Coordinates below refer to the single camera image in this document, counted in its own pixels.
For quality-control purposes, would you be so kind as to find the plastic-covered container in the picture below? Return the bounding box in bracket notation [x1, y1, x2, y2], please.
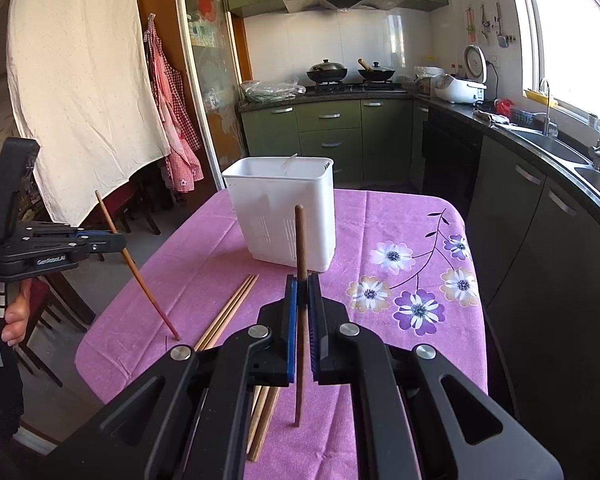
[414, 66, 446, 97]

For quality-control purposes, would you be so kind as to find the wooden chopstick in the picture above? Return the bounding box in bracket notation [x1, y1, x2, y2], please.
[250, 386, 282, 463]
[94, 190, 181, 342]
[194, 274, 256, 351]
[202, 275, 260, 352]
[293, 204, 313, 427]
[247, 386, 267, 454]

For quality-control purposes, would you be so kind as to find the short steel faucet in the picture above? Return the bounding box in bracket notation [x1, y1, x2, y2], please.
[538, 77, 559, 137]

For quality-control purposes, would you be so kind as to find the printed sliding glass door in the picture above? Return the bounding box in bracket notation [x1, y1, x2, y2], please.
[172, 0, 247, 197]

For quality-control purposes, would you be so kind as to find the kitchen window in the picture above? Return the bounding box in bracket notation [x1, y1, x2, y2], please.
[505, 0, 600, 133]

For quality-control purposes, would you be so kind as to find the white plastic utensil holder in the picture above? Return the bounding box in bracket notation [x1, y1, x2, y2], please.
[222, 156, 337, 273]

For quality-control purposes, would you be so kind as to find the white hanging sheet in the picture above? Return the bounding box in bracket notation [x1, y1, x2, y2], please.
[6, 0, 172, 226]

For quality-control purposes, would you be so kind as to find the black built-in appliance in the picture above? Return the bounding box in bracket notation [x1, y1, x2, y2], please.
[422, 110, 484, 222]

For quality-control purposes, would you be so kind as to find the white rice cooker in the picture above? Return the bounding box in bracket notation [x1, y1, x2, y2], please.
[434, 45, 489, 105]

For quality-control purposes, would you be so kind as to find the plastic bag of greens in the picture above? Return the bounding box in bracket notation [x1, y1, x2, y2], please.
[239, 77, 307, 104]

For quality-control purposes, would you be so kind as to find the black gas stove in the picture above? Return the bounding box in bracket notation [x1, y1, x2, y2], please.
[305, 80, 409, 95]

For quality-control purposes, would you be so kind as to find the person's left hand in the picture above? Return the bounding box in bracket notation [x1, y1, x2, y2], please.
[2, 279, 33, 347]

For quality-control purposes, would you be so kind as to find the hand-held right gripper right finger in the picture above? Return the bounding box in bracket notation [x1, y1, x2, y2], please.
[307, 275, 563, 480]

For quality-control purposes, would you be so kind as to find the dark wooden chair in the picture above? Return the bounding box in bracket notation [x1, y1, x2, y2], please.
[97, 175, 164, 261]
[15, 270, 97, 387]

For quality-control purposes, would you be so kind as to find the red checkered apron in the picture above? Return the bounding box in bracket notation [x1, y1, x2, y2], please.
[142, 14, 204, 193]

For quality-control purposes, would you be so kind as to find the wall-hung spatula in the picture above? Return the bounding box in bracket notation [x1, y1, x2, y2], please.
[495, 2, 510, 49]

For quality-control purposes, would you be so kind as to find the long green base cabinet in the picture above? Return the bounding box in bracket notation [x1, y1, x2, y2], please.
[412, 100, 600, 480]

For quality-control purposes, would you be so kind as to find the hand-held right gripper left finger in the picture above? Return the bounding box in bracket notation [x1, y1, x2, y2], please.
[45, 275, 311, 480]

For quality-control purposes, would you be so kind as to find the person's left forearm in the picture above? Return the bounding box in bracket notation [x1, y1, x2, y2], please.
[0, 355, 28, 448]

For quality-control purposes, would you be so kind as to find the green base cabinet with drawers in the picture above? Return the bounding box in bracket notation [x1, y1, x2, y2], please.
[240, 99, 416, 189]

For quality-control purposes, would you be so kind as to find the pink floral tablecloth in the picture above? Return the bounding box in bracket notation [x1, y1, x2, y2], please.
[75, 189, 489, 480]

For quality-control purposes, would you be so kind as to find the black wok with wooden handle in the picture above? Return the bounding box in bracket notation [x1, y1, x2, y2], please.
[357, 58, 397, 84]

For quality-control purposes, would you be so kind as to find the dark stone countertop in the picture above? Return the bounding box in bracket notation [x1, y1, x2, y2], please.
[237, 86, 600, 231]

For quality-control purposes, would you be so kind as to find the black wok with lid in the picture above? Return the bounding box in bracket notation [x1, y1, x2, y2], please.
[306, 59, 349, 85]

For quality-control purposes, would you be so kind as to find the green yellow tray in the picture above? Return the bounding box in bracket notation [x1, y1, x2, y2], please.
[524, 89, 561, 107]

